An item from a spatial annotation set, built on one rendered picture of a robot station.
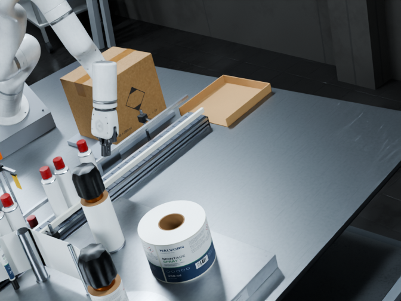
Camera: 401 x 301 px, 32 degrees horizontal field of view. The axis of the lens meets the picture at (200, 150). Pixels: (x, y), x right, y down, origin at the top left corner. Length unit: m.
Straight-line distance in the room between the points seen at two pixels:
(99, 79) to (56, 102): 1.02
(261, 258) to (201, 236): 0.19
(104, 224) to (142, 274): 0.19
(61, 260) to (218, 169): 0.72
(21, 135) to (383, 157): 1.53
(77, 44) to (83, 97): 0.47
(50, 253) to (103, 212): 0.19
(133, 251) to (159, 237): 0.24
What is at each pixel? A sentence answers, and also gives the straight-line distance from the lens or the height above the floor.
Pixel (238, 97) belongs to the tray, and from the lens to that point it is 2.98.
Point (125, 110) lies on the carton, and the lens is 2.82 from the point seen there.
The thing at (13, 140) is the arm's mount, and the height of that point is 0.88.
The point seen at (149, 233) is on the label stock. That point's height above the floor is 1.02.
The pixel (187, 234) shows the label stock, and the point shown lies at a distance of 1.96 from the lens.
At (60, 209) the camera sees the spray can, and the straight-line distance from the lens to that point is 2.43.
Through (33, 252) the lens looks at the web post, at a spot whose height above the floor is 0.99.
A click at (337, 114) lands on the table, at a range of 2.74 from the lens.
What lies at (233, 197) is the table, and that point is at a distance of 2.39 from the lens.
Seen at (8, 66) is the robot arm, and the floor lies 1.27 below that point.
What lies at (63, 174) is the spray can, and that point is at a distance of 2.40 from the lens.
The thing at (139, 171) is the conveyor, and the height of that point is 0.87.
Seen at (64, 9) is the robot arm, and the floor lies 1.51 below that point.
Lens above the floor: 2.21
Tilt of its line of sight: 31 degrees down
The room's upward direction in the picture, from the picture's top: 15 degrees counter-clockwise
